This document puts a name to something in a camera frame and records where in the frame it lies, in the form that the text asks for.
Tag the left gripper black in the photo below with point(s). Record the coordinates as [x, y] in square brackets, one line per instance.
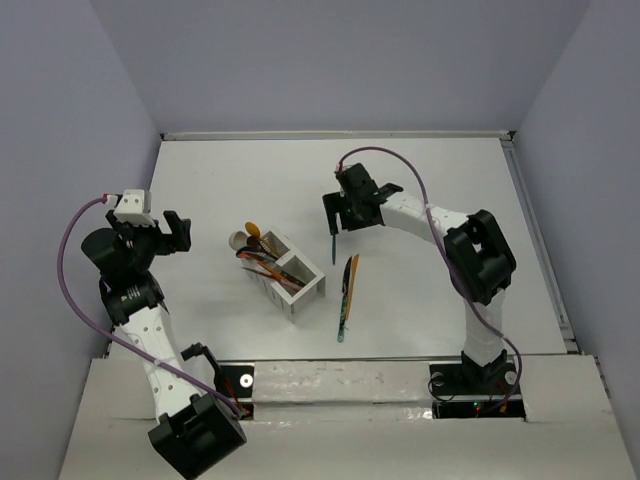
[176, 241]

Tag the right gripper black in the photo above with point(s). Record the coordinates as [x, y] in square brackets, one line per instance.
[337, 201]

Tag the beige spoon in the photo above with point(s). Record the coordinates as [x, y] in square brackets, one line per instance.
[238, 240]

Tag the orange knife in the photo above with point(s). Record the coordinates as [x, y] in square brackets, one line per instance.
[282, 275]
[352, 279]

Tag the red-orange spoon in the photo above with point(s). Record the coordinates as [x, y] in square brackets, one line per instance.
[257, 257]

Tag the dark blue spoon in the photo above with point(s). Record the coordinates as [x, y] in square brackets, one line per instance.
[250, 249]

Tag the yellow-orange spoon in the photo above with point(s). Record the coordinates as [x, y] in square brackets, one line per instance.
[253, 230]

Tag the brown spoon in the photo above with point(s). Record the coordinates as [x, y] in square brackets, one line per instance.
[260, 246]

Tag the teal patterned handle knife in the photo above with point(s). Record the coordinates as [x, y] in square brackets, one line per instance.
[344, 301]

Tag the dark handle steel knife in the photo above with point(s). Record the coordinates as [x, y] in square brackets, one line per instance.
[278, 274]

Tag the red-orange knife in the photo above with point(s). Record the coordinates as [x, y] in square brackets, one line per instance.
[269, 276]

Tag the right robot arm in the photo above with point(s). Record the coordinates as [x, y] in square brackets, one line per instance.
[476, 253]

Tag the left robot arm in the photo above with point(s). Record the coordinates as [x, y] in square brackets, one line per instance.
[197, 426]

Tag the white utensil caddy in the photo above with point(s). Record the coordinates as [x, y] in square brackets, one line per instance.
[291, 260]

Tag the white cardboard front cover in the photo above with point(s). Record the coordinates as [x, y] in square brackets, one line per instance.
[373, 420]

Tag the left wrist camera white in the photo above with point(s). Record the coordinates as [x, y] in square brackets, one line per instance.
[134, 207]

